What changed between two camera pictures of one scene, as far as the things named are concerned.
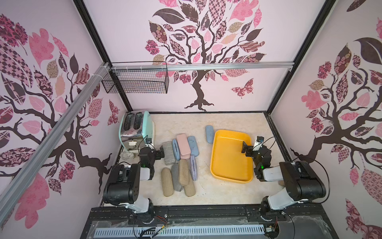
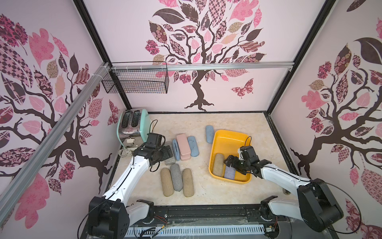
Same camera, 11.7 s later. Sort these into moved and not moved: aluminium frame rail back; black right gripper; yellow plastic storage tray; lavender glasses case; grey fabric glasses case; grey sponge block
Moved: black right gripper; lavender glasses case
Not moved: yellow plastic storage tray; grey sponge block; grey fabric glasses case; aluminium frame rail back
